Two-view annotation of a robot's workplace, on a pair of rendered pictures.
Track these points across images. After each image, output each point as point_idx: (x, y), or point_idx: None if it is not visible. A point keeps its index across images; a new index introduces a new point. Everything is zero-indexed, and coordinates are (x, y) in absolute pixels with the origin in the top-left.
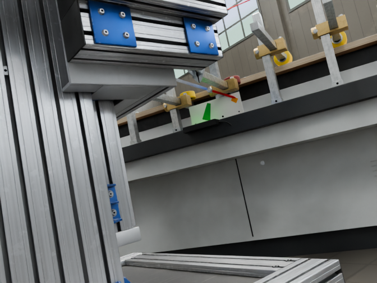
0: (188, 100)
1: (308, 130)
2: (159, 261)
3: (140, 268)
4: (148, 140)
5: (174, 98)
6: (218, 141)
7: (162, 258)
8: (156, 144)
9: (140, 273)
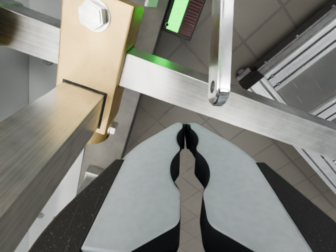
0: (125, 0)
1: None
2: (330, 50)
3: (306, 70)
4: (126, 143)
5: (195, 75)
6: None
7: (318, 50)
8: (134, 118)
9: (324, 66)
